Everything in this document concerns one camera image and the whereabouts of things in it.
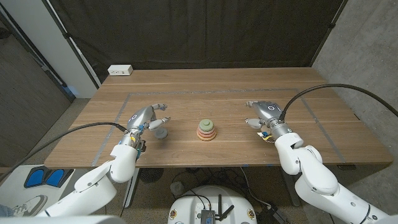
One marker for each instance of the white round floor object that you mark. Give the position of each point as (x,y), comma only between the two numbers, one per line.
(177,188)

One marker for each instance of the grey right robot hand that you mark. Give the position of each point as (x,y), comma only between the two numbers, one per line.
(270,113)

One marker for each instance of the white power strip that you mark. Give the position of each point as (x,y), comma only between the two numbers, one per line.
(120,70)

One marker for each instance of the green toy disk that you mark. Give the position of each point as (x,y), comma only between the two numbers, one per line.
(206,125)

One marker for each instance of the person leg in jeans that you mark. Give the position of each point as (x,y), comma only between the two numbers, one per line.
(5,211)

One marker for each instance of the black round floor fan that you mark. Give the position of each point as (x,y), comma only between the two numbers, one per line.
(151,175)

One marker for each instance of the black radio module with antennas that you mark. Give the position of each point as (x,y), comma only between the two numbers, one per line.
(207,216)

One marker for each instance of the large orange toy disk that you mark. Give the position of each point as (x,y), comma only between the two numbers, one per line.
(206,139)

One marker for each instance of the dark table leg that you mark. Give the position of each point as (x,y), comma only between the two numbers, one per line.
(287,189)

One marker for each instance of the blue foot pedal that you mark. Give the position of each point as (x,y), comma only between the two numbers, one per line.
(35,178)
(56,177)

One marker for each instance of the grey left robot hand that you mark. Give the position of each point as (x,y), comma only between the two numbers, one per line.
(141,117)

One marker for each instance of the white table leg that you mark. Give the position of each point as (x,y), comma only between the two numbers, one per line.
(134,186)

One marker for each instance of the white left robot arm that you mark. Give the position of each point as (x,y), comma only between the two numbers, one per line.
(99,183)

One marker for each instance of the white sneaker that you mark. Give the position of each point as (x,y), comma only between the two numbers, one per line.
(31,205)

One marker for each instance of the black backdrop stand pole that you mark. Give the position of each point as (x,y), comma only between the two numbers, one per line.
(328,32)
(71,45)

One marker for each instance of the dusty pink toy disk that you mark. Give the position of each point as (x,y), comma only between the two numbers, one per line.
(206,132)

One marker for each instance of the black backdrop cloth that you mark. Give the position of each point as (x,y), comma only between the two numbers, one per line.
(199,34)

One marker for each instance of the white pedal platform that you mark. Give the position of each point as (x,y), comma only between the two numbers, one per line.
(12,189)

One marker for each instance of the grey toy disk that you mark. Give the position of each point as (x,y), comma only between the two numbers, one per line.
(161,135)

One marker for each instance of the black power adapter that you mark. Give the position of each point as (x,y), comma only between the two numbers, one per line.
(273,215)

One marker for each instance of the coral red toy disk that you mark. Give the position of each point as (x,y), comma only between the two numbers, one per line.
(206,136)

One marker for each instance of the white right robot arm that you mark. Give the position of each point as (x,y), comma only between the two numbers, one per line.
(317,180)

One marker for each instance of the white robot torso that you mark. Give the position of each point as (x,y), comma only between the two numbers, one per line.
(186,208)

